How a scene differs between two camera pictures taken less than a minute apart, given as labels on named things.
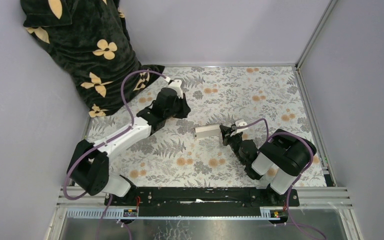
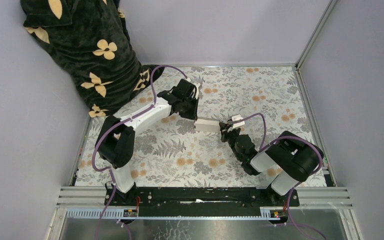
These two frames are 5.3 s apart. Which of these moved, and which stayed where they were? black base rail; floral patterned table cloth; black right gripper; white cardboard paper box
Moved: white cardboard paper box
Stayed: black base rail; black right gripper; floral patterned table cloth
